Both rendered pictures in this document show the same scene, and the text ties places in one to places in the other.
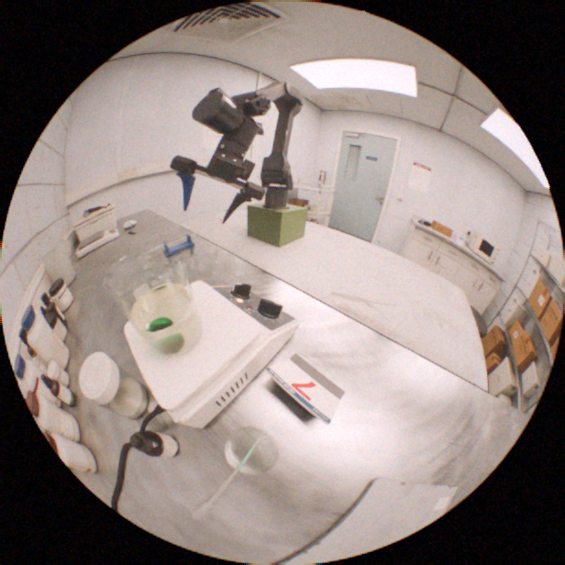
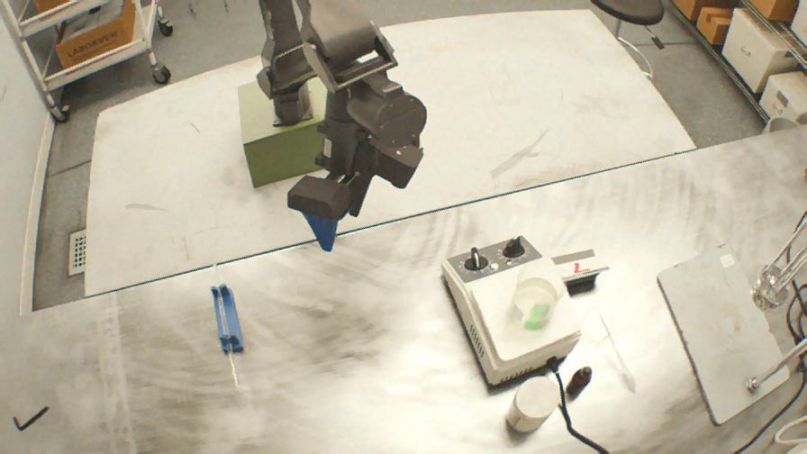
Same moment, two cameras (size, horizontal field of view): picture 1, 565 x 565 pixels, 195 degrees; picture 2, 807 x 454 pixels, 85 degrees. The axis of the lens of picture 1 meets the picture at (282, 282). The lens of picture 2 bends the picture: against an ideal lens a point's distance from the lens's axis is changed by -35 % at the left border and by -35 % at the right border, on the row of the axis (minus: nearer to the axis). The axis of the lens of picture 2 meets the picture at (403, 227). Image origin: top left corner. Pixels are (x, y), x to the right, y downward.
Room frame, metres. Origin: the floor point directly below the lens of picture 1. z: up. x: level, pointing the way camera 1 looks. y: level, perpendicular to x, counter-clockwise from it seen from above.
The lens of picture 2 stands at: (-0.02, 0.46, 1.68)
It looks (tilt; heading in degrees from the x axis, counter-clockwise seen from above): 56 degrees down; 309
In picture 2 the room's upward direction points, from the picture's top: straight up
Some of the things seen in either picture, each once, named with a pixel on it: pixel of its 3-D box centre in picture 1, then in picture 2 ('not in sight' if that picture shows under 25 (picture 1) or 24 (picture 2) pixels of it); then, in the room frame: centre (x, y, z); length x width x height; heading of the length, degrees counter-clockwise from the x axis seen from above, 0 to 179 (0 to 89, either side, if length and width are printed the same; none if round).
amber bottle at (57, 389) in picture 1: (56, 389); not in sight; (-0.09, 0.32, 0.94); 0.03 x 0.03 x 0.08
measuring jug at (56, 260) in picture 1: (58, 264); not in sight; (0.15, 0.79, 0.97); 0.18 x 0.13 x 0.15; 82
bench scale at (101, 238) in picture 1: (96, 239); not in sight; (0.45, 0.96, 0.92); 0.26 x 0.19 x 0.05; 149
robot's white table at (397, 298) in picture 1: (301, 328); (384, 247); (0.51, -0.12, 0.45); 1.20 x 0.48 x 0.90; 56
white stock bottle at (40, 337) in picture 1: (43, 339); not in sight; (-0.05, 0.42, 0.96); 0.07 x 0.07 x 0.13
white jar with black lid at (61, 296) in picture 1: (60, 294); not in sight; (0.08, 0.61, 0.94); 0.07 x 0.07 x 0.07
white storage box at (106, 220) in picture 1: (97, 221); not in sight; (0.63, 1.25, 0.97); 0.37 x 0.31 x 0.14; 57
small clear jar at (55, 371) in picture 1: (58, 375); not in sight; (-0.07, 0.37, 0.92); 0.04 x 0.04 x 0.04
